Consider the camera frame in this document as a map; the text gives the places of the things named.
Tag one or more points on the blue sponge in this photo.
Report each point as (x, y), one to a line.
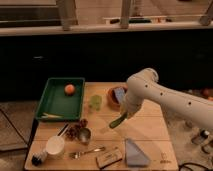
(119, 94)

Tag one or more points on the pine cone small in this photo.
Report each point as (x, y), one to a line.
(83, 122)

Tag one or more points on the metal cup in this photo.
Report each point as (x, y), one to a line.
(84, 135)

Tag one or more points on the blue folded cloth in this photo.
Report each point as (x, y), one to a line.
(135, 157)

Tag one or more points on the green plastic tray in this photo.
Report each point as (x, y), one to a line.
(55, 101)

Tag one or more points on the orange fruit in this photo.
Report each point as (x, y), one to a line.
(69, 89)

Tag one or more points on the black white small brush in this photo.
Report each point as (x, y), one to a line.
(39, 158)

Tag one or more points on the yellow-green bean in tray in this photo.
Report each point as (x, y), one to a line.
(51, 116)

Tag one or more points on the silver fork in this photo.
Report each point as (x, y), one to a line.
(75, 155)

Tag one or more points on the spice bottle rack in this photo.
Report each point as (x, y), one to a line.
(200, 138)

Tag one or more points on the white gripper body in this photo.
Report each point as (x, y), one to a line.
(129, 109)

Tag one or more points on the wooden block brush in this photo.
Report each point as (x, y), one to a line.
(108, 158)

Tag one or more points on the green pepper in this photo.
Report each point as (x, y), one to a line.
(118, 121)

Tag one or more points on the pine cone large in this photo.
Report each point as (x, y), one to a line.
(72, 132)

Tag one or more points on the green translucent cup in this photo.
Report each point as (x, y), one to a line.
(95, 102)

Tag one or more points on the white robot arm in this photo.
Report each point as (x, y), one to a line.
(144, 85)

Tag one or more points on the white measuring cup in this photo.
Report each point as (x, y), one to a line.
(56, 144)

